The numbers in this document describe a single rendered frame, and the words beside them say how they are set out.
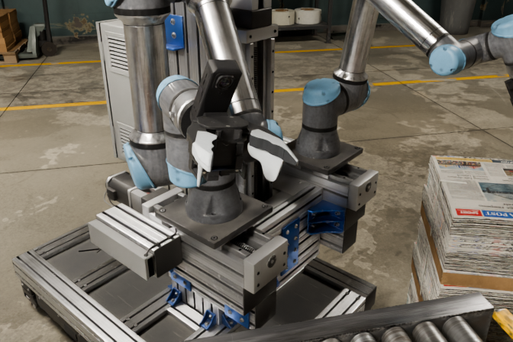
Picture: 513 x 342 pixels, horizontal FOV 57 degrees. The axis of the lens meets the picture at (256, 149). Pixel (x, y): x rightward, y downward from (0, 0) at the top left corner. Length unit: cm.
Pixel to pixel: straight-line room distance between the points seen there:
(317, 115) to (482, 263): 62
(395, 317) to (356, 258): 148
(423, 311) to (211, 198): 54
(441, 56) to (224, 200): 64
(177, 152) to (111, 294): 123
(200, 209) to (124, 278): 92
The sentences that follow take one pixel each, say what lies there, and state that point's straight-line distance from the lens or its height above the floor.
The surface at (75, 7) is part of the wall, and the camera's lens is 759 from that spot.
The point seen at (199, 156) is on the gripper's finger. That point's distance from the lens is 56.
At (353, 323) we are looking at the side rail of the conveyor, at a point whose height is 80.
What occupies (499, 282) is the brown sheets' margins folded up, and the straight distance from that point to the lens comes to 147.
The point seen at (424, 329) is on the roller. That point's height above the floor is 80.
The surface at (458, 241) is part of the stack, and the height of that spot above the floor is 75.
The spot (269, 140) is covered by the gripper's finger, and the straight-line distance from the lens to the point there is 62.
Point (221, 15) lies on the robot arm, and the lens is 98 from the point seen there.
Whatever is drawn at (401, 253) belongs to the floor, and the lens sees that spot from 258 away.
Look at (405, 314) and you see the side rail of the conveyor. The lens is 103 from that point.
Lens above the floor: 148
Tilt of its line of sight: 25 degrees down
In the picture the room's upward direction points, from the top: straight up
